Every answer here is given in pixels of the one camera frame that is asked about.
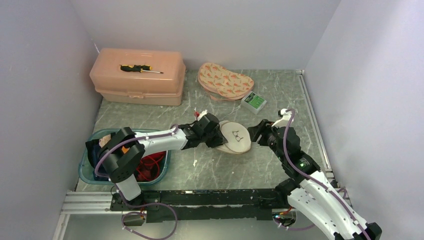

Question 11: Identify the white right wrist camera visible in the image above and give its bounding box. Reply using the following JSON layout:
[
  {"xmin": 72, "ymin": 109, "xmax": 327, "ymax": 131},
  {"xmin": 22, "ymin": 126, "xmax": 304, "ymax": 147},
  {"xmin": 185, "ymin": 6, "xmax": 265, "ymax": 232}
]
[{"xmin": 271, "ymin": 108, "xmax": 296, "ymax": 128}]

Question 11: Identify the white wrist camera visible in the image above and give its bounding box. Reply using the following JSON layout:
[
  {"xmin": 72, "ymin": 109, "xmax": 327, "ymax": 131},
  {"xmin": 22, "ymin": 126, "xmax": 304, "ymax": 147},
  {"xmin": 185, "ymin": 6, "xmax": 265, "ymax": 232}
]
[
  {"xmin": 194, "ymin": 109, "xmax": 208, "ymax": 121},
  {"xmin": 271, "ymin": 108, "xmax": 296, "ymax": 128}
]

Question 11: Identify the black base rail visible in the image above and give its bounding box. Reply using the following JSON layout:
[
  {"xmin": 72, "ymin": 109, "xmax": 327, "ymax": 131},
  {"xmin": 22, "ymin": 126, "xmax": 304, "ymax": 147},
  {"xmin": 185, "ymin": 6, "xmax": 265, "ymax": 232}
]
[{"xmin": 110, "ymin": 188, "xmax": 290, "ymax": 223}]

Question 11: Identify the orange black bra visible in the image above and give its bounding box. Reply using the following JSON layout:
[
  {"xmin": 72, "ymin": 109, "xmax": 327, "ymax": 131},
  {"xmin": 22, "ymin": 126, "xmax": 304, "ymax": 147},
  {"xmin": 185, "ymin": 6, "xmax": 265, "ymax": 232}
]
[{"xmin": 121, "ymin": 146, "xmax": 129, "ymax": 154}]

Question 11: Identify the pink plastic storage box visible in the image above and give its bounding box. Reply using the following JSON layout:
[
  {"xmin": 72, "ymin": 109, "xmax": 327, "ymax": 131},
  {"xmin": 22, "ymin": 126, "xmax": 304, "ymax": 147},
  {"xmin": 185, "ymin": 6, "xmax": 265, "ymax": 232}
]
[{"xmin": 89, "ymin": 48, "xmax": 186, "ymax": 106}]

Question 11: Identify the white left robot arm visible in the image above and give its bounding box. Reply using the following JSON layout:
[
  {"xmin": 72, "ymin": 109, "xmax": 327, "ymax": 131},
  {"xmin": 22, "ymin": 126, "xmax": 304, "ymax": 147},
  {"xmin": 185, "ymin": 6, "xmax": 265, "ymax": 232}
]
[{"xmin": 94, "ymin": 113, "xmax": 227, "ymax": 210}]

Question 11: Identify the red satin bra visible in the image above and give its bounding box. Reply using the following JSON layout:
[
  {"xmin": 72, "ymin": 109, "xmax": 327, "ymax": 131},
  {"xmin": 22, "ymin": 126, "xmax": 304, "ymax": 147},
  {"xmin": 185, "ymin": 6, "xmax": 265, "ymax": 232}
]
[{"xmin": 134, "ymin": 151, "xmax": 167, "ymax": 182}]

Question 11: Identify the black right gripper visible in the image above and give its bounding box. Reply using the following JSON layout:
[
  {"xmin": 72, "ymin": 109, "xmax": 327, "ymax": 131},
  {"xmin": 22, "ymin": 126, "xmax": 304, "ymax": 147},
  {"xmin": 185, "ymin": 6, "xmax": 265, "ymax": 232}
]
[{"xmin": 247, "ymin": 118, "xmax": 287, "ymax": 162}]

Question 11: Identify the black yellow screwdriver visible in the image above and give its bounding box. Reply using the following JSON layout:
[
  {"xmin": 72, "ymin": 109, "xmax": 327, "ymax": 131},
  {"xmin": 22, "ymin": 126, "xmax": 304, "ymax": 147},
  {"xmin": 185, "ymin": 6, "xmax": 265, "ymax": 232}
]
[{"xmin": 120, "ymin": 65, "xmax": 164, "ymax": 74}]

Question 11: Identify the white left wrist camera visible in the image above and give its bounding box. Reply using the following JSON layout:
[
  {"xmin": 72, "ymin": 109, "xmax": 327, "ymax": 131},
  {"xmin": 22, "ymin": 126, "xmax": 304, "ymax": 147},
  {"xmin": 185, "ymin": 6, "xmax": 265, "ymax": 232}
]
[{"xmin": 194, "ymin": 109, "xmax": 208, "ymax": 121}]

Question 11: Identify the teal plastic basin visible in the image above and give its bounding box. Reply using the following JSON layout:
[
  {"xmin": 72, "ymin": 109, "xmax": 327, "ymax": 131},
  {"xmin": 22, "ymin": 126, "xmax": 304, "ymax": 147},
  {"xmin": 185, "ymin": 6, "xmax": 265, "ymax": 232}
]
[{"xmin": 78, "ymin": 128, "xmax": 171, "ymax": 186}]

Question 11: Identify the white green small box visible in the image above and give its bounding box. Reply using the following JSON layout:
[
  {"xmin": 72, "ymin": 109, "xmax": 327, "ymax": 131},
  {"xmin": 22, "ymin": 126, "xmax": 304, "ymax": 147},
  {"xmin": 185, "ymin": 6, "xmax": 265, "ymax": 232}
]
[{"xmin": 240, "ymin": 91, "xmax": 267, "ymax": 115}]

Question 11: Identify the floral mesh laundry bag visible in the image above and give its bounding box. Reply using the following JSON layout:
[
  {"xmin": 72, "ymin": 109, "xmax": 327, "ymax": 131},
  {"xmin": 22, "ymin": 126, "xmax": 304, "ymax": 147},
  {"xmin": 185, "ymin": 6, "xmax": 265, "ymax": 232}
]
[{"xmin": 197, "ymin": 62, "xmax": 254, "ymax": 101}]

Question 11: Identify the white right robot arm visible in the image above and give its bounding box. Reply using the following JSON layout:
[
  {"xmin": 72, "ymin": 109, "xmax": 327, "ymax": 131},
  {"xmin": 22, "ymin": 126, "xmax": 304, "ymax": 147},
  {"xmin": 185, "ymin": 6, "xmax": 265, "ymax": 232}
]
[{"xmin": 247, "ymin": 119, "xmax": 382, "ymax": 240}]

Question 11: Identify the dark blue cloth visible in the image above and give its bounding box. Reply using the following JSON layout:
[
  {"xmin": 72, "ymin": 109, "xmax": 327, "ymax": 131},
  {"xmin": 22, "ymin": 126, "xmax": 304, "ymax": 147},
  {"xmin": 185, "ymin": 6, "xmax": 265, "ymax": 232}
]
[{"xmin": 85, "ymin": 139, "xmax": 108, "ymax": 182}]

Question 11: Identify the beige lace bra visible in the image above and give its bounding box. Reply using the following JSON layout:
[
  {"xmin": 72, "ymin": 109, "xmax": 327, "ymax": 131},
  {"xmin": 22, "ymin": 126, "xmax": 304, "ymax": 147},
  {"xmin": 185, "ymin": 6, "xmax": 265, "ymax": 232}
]
[{"xmin": 98, "ymin": 134, "xmax": 112, "ymax": 148}]

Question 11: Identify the round white mesh pouch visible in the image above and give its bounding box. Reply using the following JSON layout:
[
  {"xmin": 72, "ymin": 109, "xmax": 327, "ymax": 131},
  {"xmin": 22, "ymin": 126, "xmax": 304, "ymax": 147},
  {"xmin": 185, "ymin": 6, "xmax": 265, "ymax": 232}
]
[{"xmin": 215, "ymin": 120, "xmax": 252, "ymax": 155}]

